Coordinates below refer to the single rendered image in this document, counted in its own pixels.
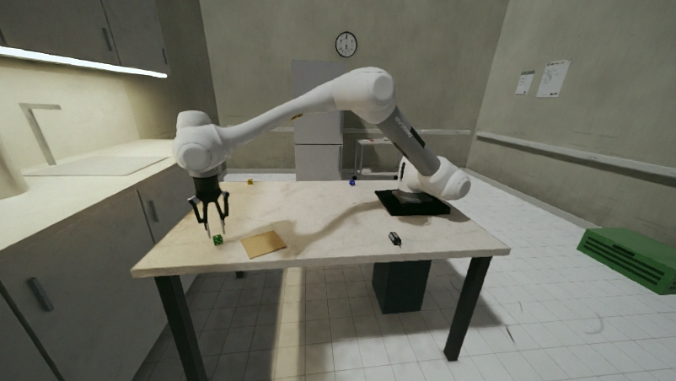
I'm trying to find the green die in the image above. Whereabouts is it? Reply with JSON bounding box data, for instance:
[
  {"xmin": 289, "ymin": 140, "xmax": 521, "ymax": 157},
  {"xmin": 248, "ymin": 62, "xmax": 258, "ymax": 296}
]
[{"xmin": 212, "ymin": 234, "xmax": 223, "ymax": 246}]

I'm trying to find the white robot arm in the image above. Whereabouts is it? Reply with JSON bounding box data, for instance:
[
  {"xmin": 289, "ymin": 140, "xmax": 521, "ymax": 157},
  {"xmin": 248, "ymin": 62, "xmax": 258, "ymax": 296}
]
[{"xmin": 172, "ymin": 67, "xmax": 471, "ymax": 204}]

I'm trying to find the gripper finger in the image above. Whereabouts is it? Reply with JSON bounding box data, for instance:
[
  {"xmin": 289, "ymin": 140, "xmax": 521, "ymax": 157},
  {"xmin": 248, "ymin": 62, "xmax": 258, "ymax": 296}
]
[
  {"xmin": 188, "ymin": 196, "xmax": 212, "ymax": 239},
  {"xmin": 212, "ymin": 190, "xmax": 229, "ymax": 234}
]

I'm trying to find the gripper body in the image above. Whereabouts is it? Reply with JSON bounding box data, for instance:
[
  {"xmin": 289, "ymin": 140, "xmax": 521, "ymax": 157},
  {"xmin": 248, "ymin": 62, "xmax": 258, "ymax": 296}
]
[{"xmin": 193, "ymin": 174, "xmax": 222, "ymax": 203}]

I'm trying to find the tan flat mat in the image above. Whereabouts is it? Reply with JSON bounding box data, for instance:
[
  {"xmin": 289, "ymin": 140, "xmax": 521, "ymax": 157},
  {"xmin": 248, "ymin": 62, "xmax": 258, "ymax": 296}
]
[{"xmin": 240, "ymin": 230, "xmax": 286, "ymax": 260}]

